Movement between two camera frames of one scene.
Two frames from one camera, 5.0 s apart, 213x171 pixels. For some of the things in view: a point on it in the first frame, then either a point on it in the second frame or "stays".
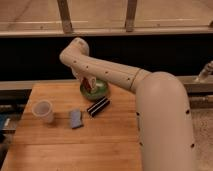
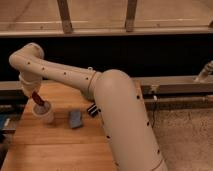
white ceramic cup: (43, 109) stays
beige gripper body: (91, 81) to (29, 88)
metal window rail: (106, 31) stays
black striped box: (98, 106) stays
